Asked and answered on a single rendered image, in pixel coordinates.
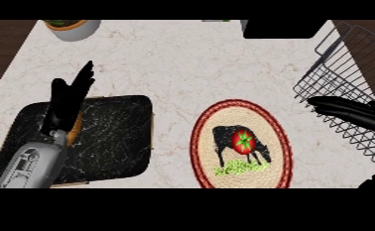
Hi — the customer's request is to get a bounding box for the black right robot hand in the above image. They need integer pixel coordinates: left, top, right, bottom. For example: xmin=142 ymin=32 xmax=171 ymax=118
xmin=306 ymin=95 xmax=375 ymax=132

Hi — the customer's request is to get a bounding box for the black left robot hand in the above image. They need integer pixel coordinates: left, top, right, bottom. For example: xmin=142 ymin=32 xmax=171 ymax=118
xmin=40 ymin=59 xmax=96 ymax=137

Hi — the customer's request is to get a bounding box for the oval woven cow placemat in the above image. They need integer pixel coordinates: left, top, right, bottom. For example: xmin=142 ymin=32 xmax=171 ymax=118
xmin=189 ymin=98 xmax=294 ymax=189

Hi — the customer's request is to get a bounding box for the red tomato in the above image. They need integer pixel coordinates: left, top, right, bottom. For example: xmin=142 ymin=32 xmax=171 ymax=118
xmin=230 ymin=129 xmax=257 ymax=156

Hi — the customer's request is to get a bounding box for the orange object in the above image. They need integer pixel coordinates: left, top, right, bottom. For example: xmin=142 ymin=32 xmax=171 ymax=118
xmin=66 ymin=111 xmax=84 ymax=148

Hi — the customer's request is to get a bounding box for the black marble cutting board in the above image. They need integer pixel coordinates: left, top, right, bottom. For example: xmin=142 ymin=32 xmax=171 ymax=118
xmin=0 ymin=94 xmax=155 ymax=187

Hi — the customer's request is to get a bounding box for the grey plant pot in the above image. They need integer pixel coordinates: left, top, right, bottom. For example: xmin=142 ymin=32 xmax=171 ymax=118
xmin=43 ymin=19 xmax=102 ymax=43

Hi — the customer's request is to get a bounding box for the black appliance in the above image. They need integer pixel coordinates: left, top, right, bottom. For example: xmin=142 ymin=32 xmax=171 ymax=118
xmin=242 ymin=19 xmax=329 ymax=40

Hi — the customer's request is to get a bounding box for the black wire basket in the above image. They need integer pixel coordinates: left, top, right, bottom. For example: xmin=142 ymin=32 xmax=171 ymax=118
xmin=291 ymin=21 xmax=375 ymax=164

